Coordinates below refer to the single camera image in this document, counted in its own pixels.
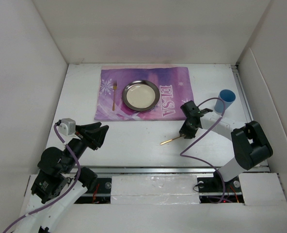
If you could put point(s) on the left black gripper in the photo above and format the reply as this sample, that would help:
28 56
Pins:
92 134

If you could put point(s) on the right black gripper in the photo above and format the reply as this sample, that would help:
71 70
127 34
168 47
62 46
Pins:
183 130

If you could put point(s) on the gold spoon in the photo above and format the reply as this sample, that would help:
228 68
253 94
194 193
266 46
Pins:
170 140

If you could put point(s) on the purple printed cloth placemat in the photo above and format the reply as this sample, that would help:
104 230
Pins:
173 83

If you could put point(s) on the gold fork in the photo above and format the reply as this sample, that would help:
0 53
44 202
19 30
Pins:
114 92

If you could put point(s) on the metal rimmed cream plate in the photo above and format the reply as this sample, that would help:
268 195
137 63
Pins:
140 95

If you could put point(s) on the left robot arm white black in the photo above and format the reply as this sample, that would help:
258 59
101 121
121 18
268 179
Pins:
61 179

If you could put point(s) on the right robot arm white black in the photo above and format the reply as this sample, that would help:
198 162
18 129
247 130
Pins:
250 144

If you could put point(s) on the blue plastic cup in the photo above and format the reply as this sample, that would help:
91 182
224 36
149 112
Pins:
225 99

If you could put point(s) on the white foam block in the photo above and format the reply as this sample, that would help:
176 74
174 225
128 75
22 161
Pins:
154 189

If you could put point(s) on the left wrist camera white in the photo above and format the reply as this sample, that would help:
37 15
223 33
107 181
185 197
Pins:
66 126

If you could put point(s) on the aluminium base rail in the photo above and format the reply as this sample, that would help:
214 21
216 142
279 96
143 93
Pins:
134 146

